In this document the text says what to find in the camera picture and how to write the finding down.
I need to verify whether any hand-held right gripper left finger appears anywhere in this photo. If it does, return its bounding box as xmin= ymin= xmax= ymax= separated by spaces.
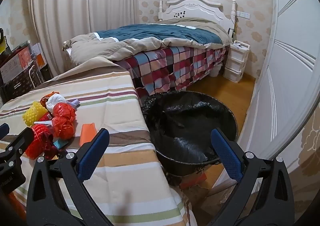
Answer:
xmin=26 ymin=128 xmax=115 ymax=226

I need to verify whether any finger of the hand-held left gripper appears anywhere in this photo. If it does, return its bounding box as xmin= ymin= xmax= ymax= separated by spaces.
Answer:
xmin=0 ymin=123 xmax=10 ymax=139
xmin=4 ymin=128 xmax=35 ymax=158

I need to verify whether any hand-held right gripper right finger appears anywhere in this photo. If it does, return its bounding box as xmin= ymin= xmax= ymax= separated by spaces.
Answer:
xmin=207 ymin=128 xmax=294 ymax=226

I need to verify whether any red mesh net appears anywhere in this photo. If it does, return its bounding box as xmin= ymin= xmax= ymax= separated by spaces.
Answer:
xmin=24 ymin=125 xmax=59 ymax=160

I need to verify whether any orange card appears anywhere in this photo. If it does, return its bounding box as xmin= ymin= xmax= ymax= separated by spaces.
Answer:
xmin=79 ymin=123 xmax=97 ymax=146

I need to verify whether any yellow plush toy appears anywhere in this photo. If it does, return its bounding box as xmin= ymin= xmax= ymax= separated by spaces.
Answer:
xmin=22 ymin=101 xmax=48 ymax=128

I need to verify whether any small red box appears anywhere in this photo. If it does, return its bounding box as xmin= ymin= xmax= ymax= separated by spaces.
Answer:
xmin=37 ymin=113 xmax=53 ymax=124

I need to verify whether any blue wrapper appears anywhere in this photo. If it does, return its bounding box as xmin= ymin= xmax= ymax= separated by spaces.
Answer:
xmin=53 ymin=140 xmax=69 ymax=150

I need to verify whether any black lined trash bin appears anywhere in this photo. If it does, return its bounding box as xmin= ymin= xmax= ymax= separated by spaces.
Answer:
xmin=141 ymin=91 xmax=238 ymax=186

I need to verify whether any white cloth toy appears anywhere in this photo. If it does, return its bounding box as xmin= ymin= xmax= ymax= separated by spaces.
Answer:
xmin=46 ymin=93 xmax=67 ymax=114

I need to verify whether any lavender paper scrap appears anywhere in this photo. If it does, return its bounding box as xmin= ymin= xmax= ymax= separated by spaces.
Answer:
xmin=66 ymin=99 xmax=80 ymax=110

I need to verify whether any dark patterned storage box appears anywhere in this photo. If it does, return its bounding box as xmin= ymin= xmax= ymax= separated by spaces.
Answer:
xmin=0 ymin=64 xmax=45 ymax=102

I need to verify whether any striped tablecloth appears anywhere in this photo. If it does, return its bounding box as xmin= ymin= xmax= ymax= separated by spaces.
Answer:
xmin=0 ymin=57 xmax=198 ymax=226

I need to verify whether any orange print cardboard box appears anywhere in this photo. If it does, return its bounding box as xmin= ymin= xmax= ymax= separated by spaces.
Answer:
xmin=17 ymin=46 xmax=33 ymax=69

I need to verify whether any small white bin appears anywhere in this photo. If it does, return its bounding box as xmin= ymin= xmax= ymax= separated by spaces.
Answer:
xmin=210 ymin=62 xmax=223 ymax=77

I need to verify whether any white cardboard box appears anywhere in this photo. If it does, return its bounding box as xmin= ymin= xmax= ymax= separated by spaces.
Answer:
xmin=30 ymin=42 xmax=48 ymax=67

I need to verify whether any white plastic drawer unit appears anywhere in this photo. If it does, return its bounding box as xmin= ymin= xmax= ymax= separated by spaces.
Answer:
xmin=223 ymin=40 xmax=250 ymax=84

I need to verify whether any plaid bedsheet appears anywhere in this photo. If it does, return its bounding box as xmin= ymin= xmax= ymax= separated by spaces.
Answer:
xmin=116 ymin=44 xmax=229 ymax=99

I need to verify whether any white wardrobe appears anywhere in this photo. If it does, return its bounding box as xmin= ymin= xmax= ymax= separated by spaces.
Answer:
xmin=237 ymin=0 xmax=320 ymax=166

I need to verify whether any bed with plaid sheet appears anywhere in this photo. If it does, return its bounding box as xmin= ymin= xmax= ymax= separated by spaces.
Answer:
xmin=62 ymin=17 xmax=234 ymax=66

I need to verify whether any beige striped curtain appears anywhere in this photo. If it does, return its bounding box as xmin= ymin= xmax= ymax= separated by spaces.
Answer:
xmin=27 ymin=0 xmax=138 ymax=82

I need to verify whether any white metal frame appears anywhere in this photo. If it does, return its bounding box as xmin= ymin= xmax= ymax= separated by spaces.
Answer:
xmin=28 ymin=64 xmax=39 ymax=86

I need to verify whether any hanging charger cable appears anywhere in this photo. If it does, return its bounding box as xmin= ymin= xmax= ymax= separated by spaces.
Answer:
xmin=228 ymin=16 xmax=237 ymax=40

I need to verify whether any white wooden bed frame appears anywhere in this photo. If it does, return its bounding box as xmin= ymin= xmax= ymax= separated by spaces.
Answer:
xmin=158 ymin=0 xmax=237 ymax=41

